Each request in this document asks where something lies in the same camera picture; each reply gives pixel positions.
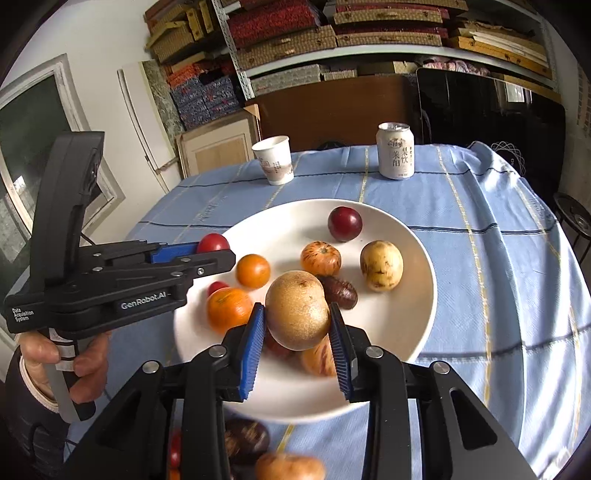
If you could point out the blue checked tablecloth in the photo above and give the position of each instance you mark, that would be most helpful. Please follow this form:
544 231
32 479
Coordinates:
513 315

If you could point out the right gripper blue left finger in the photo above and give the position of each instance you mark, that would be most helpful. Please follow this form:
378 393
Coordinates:
245 346

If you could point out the small yellow-orange tomato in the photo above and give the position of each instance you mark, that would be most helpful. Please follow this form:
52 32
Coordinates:
252 271

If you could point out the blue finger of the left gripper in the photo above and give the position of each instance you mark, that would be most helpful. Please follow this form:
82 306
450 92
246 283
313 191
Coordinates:
165 253

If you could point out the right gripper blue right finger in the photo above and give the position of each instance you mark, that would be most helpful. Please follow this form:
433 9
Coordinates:
349 345

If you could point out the large tan round pear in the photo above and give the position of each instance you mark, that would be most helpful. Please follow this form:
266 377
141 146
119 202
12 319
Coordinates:
297 314

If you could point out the window with white frame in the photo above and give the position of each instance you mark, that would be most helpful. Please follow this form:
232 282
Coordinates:
39 101

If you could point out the dark red plum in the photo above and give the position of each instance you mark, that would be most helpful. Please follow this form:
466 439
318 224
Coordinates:
345 224

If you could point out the dark carved water chestnut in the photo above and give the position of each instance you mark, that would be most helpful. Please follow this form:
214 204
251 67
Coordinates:
245 440

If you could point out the white paper cup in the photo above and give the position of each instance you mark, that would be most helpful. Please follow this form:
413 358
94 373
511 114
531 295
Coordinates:
275 159

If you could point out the white ceramic plate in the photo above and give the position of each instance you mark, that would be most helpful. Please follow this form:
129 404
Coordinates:
399 321

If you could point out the framed wooden panel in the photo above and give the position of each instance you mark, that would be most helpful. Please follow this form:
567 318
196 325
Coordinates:
222 142

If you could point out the striped orange apple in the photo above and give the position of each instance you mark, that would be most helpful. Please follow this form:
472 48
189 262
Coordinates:
321 258

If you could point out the white drink can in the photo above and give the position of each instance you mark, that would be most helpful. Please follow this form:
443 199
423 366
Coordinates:
396 150

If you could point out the orange mandarin with stem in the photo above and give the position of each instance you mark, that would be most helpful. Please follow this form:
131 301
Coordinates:
227 308

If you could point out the metal storage shelf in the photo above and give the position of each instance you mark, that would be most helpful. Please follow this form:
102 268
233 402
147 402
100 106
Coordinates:
266 37

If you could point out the red cherry tomato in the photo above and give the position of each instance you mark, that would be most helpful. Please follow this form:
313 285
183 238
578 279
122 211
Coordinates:
212 242

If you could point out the yellow speckled potato-like fruit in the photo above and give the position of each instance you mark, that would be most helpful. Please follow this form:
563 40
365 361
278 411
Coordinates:
382 265

